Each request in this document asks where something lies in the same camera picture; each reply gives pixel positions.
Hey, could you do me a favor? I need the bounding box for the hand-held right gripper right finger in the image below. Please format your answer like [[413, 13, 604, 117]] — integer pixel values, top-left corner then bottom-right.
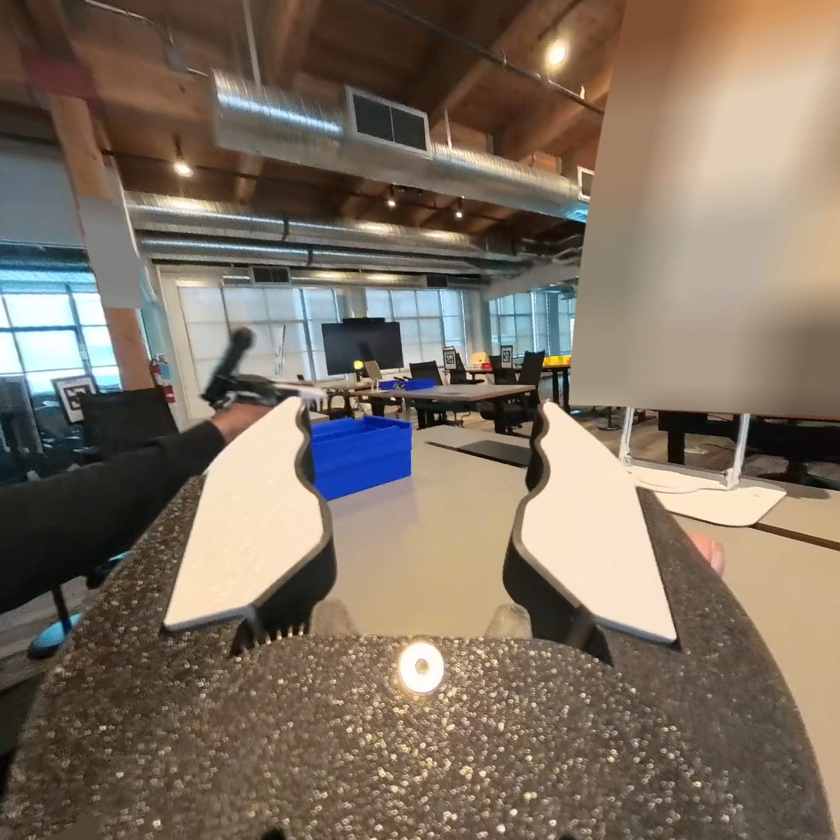
[[504, 402, 677, 645]]

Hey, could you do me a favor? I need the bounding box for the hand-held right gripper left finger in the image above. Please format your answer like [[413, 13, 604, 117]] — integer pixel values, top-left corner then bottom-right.
[[163, 397, 337, 636]]

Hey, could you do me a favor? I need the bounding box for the blue plastic bin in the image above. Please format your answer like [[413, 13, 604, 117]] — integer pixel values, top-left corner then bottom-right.
[[310, 415, 413, 501]]

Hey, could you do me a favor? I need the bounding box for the person's left forearm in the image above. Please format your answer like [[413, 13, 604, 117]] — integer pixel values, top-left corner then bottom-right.
[[0, 420, 227, 614]]

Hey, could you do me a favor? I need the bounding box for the person's left hand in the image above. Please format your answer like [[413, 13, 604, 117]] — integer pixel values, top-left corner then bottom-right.
[[213, 395, 280, 442]]

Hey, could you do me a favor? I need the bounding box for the person's right hand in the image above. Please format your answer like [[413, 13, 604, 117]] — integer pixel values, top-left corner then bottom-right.
[[688, 533, 727, 580]]

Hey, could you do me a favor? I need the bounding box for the white monitor stand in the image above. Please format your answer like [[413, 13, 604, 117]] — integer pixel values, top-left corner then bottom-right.
[[619, 407, 788, 528]]

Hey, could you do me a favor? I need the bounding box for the long wooden office table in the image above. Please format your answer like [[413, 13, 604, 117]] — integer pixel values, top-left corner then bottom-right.
[[366, 383, 537, 431]]

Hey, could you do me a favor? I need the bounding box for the black and white marker sign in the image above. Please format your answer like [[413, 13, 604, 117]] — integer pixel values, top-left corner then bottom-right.
[[52, 374, 101, 425]]

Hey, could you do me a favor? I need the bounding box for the wooden support column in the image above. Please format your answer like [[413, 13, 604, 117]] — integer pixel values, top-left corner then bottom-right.
[[47, 92, 156, 392]]

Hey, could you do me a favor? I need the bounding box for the blue capped chair base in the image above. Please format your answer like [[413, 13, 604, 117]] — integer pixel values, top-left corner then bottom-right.
[[28, 612, 84, 659]]

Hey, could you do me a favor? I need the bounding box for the black wall screen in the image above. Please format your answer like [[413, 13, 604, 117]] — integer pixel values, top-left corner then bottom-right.
[[321, 319, 405, 376]]

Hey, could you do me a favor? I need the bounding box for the slim silver air duct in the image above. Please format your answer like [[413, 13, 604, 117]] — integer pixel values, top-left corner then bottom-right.
[[123, 192, 529, 263]]

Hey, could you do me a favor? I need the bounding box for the white duct vent grille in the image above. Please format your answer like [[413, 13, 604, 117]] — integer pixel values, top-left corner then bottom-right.
[[345, 86, 433, 158]]

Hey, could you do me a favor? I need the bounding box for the large silver air duct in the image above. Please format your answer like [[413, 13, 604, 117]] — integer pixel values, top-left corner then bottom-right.
[[211, 69, 593, 223]]

